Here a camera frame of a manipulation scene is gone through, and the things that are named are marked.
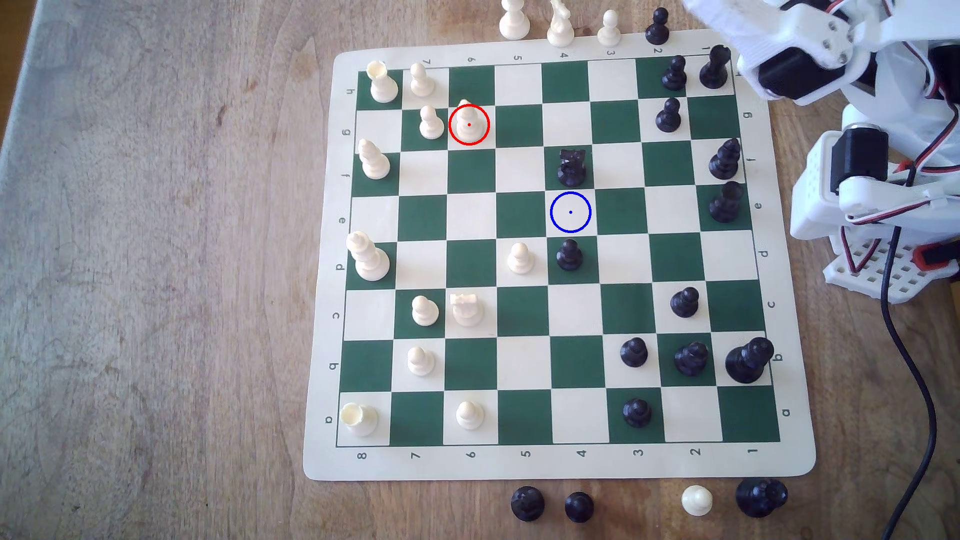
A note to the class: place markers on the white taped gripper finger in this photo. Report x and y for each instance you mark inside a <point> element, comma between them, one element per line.
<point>739,36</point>
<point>720,11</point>

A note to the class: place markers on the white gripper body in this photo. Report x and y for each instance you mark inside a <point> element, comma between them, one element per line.
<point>786,75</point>

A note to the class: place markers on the white bishop chess piece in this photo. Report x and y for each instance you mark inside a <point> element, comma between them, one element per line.
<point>469,129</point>
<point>373,161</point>

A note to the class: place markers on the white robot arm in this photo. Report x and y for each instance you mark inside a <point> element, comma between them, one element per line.
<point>817,202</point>

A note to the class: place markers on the black rook chess piece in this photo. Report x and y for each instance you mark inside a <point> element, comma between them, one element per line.
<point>714,69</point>

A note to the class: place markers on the black pawn chess piece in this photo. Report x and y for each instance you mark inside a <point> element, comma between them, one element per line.
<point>685,303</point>
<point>634,352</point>
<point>658,30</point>
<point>569,256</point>
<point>674,75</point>
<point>668,118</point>
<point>637,413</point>
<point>579,508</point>

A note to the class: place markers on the white pawn chess piece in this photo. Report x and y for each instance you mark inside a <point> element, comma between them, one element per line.
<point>421,362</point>
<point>421,81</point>
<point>425,311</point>
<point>470,415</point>
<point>520,259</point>
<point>431,124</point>
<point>609,31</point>
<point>697,501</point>

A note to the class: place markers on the black bishop chess piece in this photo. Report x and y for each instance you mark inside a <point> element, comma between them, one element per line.
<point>691,360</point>
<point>724,161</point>

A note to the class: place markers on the white knight chess piece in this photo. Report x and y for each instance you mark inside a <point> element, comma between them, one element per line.
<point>560,30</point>
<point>466,309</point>

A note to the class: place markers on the black king chess piece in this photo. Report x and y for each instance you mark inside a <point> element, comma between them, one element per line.
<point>725,204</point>

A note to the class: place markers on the white queen chess piece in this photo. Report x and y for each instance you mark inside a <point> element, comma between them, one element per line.
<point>514,22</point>

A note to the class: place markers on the black knight chess piece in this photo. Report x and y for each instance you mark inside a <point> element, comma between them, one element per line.
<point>571,171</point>
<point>527,504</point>

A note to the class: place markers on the green and cream chess mat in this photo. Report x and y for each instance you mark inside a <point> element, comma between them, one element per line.
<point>472,217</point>

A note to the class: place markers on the white rook chess piece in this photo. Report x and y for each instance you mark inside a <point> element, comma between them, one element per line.
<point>360,420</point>
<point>383,86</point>

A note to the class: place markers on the white king chess piece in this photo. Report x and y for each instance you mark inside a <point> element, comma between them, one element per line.
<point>369,259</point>

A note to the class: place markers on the large black chess piece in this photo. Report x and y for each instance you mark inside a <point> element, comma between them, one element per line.
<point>761,498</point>

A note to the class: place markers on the red table clamp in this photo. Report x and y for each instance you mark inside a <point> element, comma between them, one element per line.
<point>934,256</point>

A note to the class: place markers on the white perforated base plate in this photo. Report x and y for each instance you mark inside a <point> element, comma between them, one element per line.
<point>892,281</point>

